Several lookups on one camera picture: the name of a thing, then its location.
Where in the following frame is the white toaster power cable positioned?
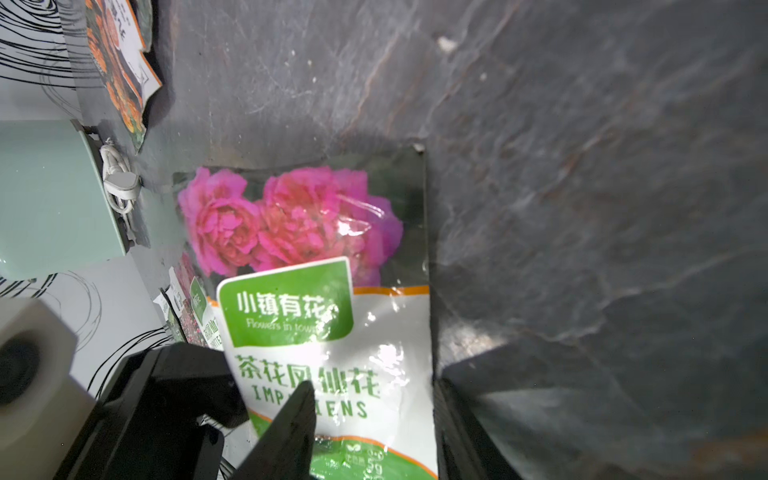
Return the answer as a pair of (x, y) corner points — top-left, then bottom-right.
(98, 139), (142, 241)

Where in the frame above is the orange marigold seed packet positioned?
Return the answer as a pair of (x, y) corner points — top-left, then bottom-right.
(85, 0), (163, 151)

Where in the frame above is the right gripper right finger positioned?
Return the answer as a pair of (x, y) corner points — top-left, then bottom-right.
(232, 381), (317, 480)

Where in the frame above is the pink flower field seed packet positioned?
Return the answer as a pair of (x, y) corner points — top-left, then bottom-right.
(153, 253), (223, 351)

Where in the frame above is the mint green toaster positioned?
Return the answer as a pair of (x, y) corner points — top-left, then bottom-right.
(1, 120), (128, 281)

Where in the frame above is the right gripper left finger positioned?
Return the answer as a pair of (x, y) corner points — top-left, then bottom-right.
(55, 343), (248, 479)

